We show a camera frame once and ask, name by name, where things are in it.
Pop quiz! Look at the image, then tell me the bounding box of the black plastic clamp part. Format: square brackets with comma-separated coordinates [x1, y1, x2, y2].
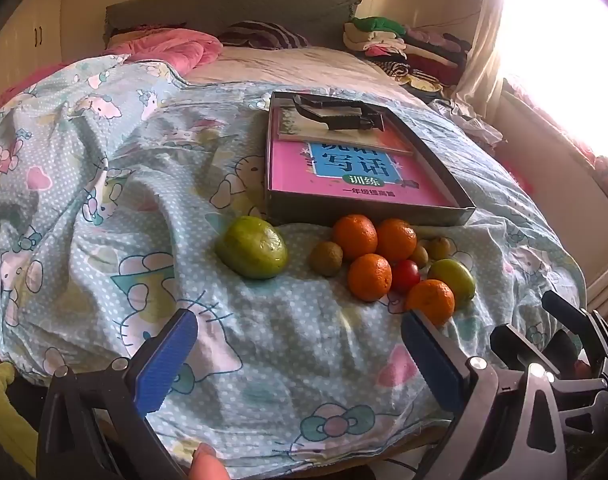
[293, 94, 385, 132]

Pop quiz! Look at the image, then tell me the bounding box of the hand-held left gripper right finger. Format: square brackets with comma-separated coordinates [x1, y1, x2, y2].
[401, 308, 569, 480]

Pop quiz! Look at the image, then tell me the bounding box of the red tomato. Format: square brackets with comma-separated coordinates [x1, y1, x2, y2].
[391, 259, 421, 295]

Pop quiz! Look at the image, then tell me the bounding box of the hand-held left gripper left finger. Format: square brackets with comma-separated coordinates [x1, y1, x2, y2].
[36, 308, 199, 480]

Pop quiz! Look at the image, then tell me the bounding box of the cream wardrobe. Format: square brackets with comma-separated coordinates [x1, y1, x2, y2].
[0, 0, 67, 91]

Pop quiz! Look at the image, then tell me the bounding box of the white plastic bag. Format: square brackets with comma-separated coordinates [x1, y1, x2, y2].
[429, 99, 504, 146]

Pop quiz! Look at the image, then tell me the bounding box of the thin picture board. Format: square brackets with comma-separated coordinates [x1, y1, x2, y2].
[276, 105, 415, 155]

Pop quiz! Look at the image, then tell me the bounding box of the large green fruit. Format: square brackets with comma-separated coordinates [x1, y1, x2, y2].
[215, 216, 289, 280]

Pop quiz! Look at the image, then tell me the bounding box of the beige bed sheet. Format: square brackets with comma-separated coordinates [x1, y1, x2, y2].
[186, 45, 425, 106]

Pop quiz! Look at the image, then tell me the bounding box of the cartoon cat printed blanket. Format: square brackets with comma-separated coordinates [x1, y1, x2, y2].
[0, 52, 587, 466]

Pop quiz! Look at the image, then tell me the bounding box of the yellow-green cloth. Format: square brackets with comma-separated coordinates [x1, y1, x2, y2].
[0, 362, 40, 476]

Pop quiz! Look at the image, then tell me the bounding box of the pink quilt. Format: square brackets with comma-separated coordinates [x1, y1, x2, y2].
[0, 27, 223, 111]

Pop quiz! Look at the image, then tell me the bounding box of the red bag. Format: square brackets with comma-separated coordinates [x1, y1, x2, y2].
[501, 157, 534, 198]

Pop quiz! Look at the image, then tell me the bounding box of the pink book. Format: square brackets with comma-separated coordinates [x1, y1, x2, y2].
[268, 137, 457, 208]

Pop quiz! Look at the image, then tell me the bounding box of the pile of folded clothes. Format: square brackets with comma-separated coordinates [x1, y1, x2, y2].
[343, 16, 472, 101]

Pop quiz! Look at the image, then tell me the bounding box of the cream curtain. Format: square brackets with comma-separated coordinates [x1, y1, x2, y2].
[456, 0, 514, 111]

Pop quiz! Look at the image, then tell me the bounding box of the person's left hand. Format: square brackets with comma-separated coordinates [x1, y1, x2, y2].
[190, 442, 231, 480]

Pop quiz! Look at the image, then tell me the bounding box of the dark shallow tray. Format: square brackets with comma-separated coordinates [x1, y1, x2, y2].
[264, 91, 477, 227]

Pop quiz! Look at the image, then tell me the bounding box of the small green fruit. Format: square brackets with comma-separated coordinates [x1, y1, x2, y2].
[428, 258, 476, 309]

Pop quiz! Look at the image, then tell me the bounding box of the orange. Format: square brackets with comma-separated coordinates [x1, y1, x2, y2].
[332, 214, 379, 261]
[347, 253, 393, 303]
[376, 218, 417, 262]
[405, 279, 456, 327]

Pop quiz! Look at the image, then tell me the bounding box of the grey-green headboard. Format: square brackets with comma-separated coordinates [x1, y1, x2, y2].
[105, 0, 362, 43]

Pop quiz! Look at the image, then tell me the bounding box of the striped pillow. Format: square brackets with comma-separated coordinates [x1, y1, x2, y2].
[218, 21, 309, 51]

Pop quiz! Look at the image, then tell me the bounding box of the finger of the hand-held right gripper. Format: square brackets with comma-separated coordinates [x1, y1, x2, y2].
[488, 324, 549, 366]
[541, 290, 608, 386]

